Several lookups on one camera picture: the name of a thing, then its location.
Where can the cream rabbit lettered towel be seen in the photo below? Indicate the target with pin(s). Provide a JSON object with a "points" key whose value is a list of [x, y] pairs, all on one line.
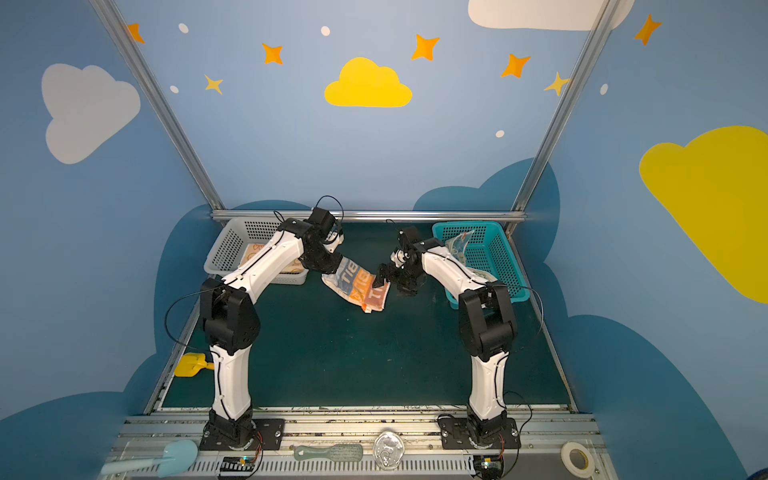
{"points": [[355, 285]]}

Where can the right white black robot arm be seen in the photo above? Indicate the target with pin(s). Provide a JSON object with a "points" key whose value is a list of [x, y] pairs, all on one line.
{"points": [[486, 322]]}

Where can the right small circuit board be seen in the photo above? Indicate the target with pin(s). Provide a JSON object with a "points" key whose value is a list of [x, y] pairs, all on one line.
{"points": [[487, 467]]}

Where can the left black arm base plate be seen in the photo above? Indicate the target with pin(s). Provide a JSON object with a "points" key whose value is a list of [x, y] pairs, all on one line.
{"points": [[266, 434]]}

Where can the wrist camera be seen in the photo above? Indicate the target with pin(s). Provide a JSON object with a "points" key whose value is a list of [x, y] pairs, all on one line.
{"points": [[408, 238], [323, 220]]}

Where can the white tape roll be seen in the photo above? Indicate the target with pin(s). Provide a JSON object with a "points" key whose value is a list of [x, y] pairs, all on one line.
{"points": [[578, 460]]}

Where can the aluminium frame back bar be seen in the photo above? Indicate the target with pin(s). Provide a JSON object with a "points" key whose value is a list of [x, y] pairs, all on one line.
{"points": [[378, 216]]}

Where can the aluminium frame post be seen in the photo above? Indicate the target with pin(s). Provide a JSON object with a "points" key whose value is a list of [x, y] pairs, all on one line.
{"points": [[114, 23], [583, 68]]}

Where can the aluminium frame left post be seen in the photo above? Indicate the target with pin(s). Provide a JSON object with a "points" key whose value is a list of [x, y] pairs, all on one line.
{"points": [[114, 23]]}

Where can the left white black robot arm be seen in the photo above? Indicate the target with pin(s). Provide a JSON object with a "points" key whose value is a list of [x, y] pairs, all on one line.
{"points": [[230, 322]]}

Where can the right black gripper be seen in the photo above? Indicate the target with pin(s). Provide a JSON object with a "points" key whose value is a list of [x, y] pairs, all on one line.
{"points": [[393, 276]]}

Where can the white perforated plastic basket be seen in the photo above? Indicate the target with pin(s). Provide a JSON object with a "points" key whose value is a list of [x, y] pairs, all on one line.
{"points": [[239, 240]]}

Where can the aluminium front rail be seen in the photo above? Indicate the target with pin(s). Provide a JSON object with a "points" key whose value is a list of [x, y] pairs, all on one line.
{"points": [[544, 429]]}

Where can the blue patterned towel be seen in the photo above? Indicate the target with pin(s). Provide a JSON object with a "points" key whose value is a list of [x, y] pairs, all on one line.
{"points": [[459, 244]]}

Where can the aluminium frame right post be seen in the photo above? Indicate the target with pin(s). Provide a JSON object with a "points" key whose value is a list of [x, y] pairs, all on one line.
{"points": [[583, 68]]}

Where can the small circuit board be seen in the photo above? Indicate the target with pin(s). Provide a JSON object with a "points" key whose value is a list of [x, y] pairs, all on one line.
{"points": [[487, 467], [236, 467]]}

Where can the green plastic brush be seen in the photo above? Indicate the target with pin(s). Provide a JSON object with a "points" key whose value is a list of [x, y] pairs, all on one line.
{"points": [[339, 453]]}

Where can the left small circuit board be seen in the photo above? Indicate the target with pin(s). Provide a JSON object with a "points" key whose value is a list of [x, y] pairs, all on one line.
{"points": [[236, 467]]}

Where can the orange white patterned towel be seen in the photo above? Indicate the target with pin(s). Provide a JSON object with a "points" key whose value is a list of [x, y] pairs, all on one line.
{"points": [[291, 267]]}

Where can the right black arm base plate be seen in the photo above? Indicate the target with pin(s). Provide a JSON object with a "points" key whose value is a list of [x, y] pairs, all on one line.
{"points": [[455, 434]]}

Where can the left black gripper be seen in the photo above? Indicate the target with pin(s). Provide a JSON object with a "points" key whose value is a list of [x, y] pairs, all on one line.
{"points": [[327, 261]]}

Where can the teal perforated plastic basket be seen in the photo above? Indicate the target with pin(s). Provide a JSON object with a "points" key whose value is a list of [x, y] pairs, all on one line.
{"points": [[488, 252]]}

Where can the yellow plastic scoop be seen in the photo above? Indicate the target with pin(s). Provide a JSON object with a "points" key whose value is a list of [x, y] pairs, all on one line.
{"points": [[190, 364]]}

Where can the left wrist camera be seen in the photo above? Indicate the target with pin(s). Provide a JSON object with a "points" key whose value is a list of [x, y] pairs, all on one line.
{"points": [[323, 220]]}

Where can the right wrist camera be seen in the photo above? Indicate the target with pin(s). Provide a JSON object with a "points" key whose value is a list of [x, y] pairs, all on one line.
{"points": [[408, 238]]}

